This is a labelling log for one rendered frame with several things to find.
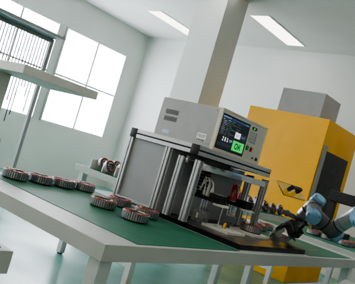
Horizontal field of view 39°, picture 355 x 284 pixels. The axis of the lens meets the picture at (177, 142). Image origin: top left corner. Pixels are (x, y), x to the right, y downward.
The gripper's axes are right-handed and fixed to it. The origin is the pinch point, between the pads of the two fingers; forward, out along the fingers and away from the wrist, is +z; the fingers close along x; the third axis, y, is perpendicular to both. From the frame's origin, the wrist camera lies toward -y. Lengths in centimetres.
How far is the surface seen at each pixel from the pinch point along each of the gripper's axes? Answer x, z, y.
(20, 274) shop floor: -93, 131, -59
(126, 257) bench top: -131, -36, 64
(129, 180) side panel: -91, 1, -19
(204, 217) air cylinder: -60, -8, 6
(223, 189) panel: -36.3, -7.7, -19.8
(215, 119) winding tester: -69, -46, -20
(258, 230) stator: -33.1, -13.4, 13.5
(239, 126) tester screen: -52, -45, -23
